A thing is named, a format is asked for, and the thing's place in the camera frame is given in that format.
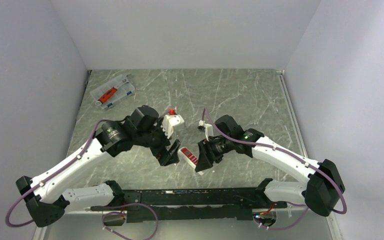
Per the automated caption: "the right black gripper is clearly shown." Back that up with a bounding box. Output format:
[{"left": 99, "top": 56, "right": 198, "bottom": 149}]
[{"left": 195, "top": 135, "right": 234, "bottom": 172}]

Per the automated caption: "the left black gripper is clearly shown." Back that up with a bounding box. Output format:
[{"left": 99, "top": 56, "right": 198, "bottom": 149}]
[{"left": 134, "top": 117, "right": 181, "bottom": 165}]

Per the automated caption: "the white remote control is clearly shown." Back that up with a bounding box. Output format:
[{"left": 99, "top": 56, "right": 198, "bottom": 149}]
[{"left": 178, "top": 147, "right": 199, "bottom": 167}]

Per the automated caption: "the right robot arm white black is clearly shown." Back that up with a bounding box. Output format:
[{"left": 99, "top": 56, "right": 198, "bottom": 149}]
[{"left": 194, "top": 115, "right": 348, "bottom": 217}]

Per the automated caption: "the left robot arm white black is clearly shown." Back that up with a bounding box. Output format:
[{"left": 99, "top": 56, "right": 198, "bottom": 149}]
[{"left": 16, "top": 105, "right": 185, "bottom": 228}]

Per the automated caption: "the clear plastic organizer box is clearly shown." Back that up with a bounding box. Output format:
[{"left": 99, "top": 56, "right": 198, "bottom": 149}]
[{"left": 89, "top": 74, "right": 136, "bottom": 110}]

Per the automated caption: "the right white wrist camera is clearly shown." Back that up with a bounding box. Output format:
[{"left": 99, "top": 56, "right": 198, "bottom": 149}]
[{"left": 197, "top": 120, "right": 214, "bottom": 141}]

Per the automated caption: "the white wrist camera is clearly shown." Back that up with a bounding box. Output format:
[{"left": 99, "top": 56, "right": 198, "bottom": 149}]
[
  {"left": 161, "top": 114, "right": 185, "bottom": 139},
  {"left": 197, "top": 120, "right": 214, "bottom": 141}
]

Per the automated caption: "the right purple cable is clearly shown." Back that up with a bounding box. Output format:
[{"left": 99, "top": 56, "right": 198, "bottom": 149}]
[{"left": 201, "top": 107, "right": 348, "bottom": 216}]

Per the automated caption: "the purple cable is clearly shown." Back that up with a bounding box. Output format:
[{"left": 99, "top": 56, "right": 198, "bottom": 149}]
[
  {"left": 5, "top": 107, "right": 176, "bottom": 228},
  {"left": 201, "top": 107, "right": 348, "bottom": 216}
]

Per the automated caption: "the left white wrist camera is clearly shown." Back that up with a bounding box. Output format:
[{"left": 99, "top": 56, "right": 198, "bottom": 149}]
[{"left": 161, "top": 114, "right": 185, "bottom": 139}]

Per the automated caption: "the black base frame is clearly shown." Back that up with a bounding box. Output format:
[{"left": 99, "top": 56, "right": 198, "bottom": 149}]
[{"left": 119, "top": 187, "right": 279, "bottom": 223}]

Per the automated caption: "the red handled tool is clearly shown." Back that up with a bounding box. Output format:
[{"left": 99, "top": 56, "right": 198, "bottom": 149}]
[{"left": 97, "top": 87, "right": 117, "bottom": 104}]

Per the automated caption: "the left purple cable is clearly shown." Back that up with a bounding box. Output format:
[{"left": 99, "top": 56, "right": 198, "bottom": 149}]
[{"left": 5, "top": 107, "right": 176, "bottom": 228}]

